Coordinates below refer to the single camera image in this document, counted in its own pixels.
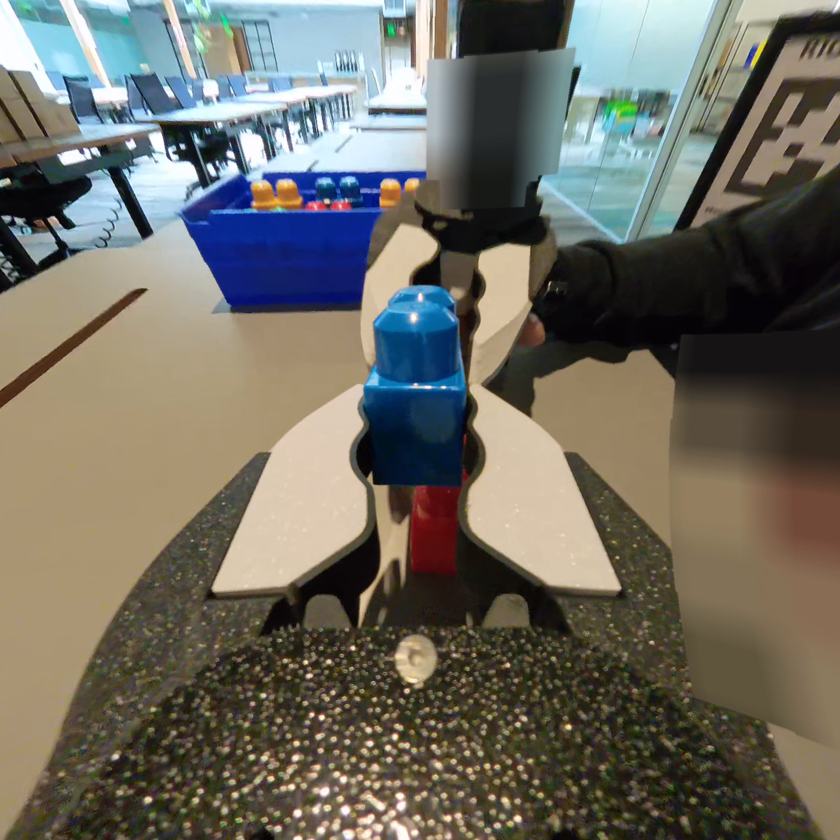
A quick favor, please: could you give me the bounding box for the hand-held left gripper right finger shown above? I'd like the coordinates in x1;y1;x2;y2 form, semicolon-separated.
459;382;623;598

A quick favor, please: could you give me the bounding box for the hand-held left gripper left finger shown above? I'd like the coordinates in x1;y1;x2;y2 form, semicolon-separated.
210;384;378;614

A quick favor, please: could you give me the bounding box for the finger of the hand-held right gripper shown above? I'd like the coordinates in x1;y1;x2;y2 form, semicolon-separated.
360;223;442;368
469;243;536;387

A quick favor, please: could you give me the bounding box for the red mega block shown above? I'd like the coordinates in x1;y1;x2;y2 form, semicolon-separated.
408;469;468;575

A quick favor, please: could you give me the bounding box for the blue plastic bin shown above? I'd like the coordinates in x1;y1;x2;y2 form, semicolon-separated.
179;171;427;309

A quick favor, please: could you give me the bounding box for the cluster of assorted mega blocks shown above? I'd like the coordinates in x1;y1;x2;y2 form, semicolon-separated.
249;176;421;213

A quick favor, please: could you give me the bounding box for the blue mega block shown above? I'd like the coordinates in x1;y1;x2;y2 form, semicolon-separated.
363;285;468;488

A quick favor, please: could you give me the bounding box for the office desk with black legs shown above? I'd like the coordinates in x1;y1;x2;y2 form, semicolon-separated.
243;84;358;142
140;101;294;188
0;123;161;277

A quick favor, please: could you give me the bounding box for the black office chair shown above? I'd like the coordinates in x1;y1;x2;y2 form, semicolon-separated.
0;161;93;262
128;72;181;114
62;75;107;126

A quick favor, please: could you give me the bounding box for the black-framed printed sign board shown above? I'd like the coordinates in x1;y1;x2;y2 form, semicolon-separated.
676;13;840;231

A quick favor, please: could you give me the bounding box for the cardboard box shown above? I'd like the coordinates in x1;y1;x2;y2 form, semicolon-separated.
10;69;81;140
0;66;27;147

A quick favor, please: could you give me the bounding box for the coiled black cable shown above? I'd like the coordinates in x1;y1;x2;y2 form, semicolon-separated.
94;196;127;250

